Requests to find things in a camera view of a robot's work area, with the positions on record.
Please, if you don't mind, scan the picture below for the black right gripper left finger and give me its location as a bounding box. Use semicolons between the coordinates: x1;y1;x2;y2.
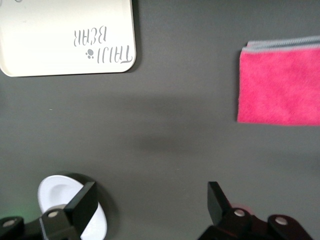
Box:
39;181;99;240

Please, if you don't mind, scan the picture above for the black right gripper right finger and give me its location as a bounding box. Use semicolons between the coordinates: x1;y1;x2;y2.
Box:
197;181;253;240

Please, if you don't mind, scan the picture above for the white round plate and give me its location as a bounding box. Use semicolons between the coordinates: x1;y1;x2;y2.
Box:
37;174;109;240

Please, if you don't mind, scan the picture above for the pink folded cloth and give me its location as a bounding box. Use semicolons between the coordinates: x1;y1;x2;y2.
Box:
236;35;320;127

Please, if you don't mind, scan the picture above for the cream tray with bear print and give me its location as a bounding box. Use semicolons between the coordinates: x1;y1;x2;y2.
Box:
0;0;137;78

